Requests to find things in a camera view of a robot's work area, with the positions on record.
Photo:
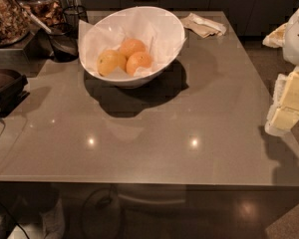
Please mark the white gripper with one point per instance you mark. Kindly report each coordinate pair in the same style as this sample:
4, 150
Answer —
297, 39

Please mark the orange fruit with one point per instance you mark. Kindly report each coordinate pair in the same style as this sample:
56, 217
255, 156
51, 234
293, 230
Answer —
131, 46
138, 60

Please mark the white paper bowl liner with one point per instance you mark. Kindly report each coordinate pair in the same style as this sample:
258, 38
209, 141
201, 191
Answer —
103, 37

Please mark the white bowl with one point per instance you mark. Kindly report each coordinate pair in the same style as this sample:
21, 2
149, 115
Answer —
136, 80

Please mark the crumpled beige napkin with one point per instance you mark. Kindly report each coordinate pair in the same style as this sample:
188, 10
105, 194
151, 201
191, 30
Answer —
202, 27

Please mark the left yellow-orange fruit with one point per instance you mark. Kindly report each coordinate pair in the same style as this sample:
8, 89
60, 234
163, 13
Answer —
109, 60

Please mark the dark glass cup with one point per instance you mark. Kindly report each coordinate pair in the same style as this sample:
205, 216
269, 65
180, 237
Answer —
63, 44

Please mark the metal counter box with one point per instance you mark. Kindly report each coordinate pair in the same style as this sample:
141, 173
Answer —
25, 51

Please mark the small glass snack jar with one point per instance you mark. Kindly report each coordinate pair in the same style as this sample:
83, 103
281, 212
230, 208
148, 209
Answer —
49, 12

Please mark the large glass snack jar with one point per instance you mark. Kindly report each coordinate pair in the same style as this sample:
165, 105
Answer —
14, 24

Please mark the black device on left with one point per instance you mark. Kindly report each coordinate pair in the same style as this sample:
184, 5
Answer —
12, 91

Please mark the black wire cup holder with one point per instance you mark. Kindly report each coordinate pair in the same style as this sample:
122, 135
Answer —
73, 15

